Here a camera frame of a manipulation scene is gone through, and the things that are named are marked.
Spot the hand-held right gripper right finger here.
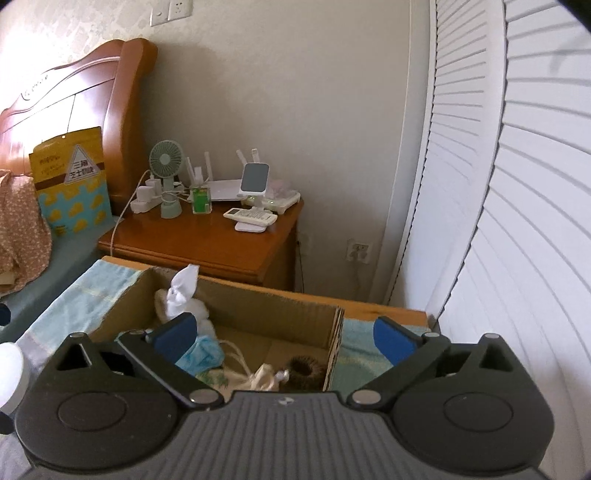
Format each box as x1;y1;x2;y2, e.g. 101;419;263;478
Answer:
346;316;528;409

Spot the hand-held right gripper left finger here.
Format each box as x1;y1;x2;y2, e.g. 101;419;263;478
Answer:
44;312;225;411

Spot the blue face mask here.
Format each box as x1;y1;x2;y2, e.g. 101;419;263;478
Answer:
175;335;225;375

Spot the cream ring scrunchie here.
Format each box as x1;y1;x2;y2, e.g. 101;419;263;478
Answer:
185;298;216;336

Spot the cream fluffy hair tie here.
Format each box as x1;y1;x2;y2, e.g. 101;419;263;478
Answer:
154;288;177;320

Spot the white cloth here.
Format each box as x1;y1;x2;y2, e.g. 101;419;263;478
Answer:
166;264;199;319

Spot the leaf print pouch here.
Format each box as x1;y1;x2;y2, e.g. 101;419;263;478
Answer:
196;367;234;393

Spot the cardboard box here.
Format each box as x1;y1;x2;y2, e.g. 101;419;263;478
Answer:
88;267;346;393

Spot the cream drawstring pouch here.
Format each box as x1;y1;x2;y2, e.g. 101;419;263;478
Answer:
217;339;284;394

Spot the brown scrunchie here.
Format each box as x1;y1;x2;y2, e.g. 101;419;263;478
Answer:
283;355;328;383

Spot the round jar white lid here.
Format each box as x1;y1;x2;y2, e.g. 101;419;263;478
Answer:
0;342;29;435

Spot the teal bed sheet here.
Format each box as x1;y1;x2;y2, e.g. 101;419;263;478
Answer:
0;216;114;343

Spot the orange floral cloth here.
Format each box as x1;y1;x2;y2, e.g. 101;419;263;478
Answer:
0;169;53;296

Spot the wooden nightstand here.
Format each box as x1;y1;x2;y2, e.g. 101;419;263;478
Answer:
98;198;305;293

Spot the white power strip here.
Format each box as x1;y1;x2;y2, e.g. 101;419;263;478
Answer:
130;191;170;214

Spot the small green bottle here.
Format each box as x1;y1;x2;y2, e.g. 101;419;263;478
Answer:
191;186;212;215

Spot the white remote control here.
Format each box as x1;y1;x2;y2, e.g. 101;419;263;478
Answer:
223;208;278;227

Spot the yellow snack bag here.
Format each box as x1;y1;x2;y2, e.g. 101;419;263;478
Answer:
28;127;113;239

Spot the white router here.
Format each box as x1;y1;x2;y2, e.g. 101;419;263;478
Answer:
185;148;262;202

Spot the white flat device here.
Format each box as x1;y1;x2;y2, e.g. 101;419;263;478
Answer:
247;191;301;216

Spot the phone on white stand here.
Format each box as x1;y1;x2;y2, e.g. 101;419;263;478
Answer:
237;162;271;206

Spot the green desk fan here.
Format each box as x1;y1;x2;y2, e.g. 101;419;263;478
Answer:
148;140;184;219

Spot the white louvered door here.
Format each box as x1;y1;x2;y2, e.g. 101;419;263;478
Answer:
382;0;507;334
433;0;591;462

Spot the wooden headboard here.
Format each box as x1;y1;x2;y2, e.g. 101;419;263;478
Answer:
0;38;158;217

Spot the wall socket with plug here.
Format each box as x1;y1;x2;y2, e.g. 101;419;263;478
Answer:
346;238;373;302

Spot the black cable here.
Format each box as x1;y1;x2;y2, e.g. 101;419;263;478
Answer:
295;234;306;292

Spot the white cable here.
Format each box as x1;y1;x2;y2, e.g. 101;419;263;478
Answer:
112;170;153;228

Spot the white wall socket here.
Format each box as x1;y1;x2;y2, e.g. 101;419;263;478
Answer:
167;0;194;22

